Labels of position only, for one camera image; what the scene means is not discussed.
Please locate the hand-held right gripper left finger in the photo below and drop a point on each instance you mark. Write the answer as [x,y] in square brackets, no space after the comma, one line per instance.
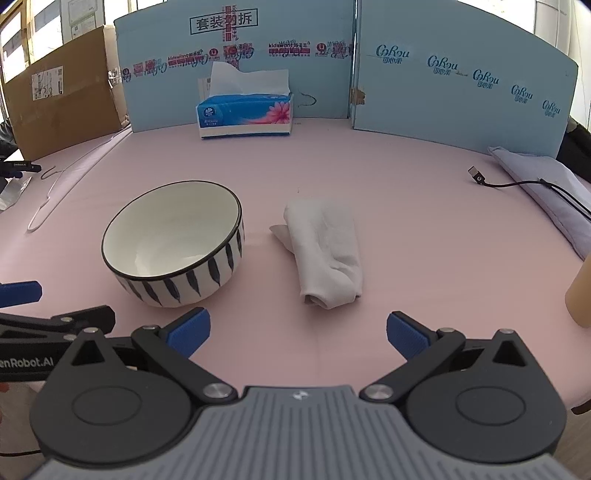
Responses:
[191,330]

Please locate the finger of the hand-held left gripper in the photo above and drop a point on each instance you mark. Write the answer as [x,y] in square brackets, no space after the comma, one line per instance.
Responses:
[87,318]
[18,293]

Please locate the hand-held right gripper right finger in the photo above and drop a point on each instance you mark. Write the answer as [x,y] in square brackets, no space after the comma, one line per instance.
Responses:
[406,334]

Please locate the white bowl with dark stripes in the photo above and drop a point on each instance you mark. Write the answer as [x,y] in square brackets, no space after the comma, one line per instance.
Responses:
[171,230]

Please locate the white cloth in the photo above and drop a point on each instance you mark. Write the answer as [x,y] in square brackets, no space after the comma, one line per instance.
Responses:
[328,249]

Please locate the clear plastic bag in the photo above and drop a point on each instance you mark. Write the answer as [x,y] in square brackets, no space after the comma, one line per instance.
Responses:
[14,191]

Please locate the black device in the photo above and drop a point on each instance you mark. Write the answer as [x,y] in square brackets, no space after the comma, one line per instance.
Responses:
[18,165]

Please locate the dark cloth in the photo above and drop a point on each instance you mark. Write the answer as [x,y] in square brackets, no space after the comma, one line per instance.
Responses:
[577,147]
[8,138]

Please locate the beige cylinder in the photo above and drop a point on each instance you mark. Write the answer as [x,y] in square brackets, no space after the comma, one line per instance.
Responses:
[579,300]

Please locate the brown cardboard box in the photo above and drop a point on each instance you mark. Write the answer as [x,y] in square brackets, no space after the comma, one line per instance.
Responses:
[69,115]

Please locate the lavender pillow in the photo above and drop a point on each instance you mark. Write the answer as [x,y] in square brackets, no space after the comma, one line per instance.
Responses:
[526,164]

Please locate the blue tissue box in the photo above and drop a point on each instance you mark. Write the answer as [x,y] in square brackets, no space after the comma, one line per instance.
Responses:
[244,115]

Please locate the plain blue cardboard panel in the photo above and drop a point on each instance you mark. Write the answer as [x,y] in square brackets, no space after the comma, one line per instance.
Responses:
[438,106]

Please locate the blue cardboard panel red tape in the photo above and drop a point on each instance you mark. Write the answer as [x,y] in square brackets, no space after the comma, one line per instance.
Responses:
[157,27]

